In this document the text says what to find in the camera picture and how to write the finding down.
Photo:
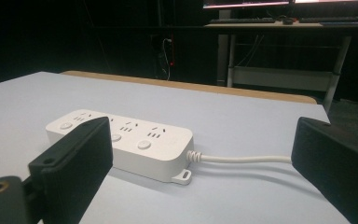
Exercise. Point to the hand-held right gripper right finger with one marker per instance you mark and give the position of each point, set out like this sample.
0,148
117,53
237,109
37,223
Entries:
332,168

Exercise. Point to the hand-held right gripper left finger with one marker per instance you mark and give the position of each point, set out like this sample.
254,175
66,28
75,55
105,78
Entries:
77,168

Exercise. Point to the white power strip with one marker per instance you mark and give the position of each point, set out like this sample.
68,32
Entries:
143,146

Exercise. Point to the black keyboard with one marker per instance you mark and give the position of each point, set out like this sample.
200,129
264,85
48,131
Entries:
242,20
335,19

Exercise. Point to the black computer mouse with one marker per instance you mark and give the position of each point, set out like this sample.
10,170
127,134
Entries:
287,21

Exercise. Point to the computer monitor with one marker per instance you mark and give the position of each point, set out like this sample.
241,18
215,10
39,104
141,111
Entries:
332,1
245,3

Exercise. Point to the white metal-frame desk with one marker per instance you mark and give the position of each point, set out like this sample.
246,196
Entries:
279,74

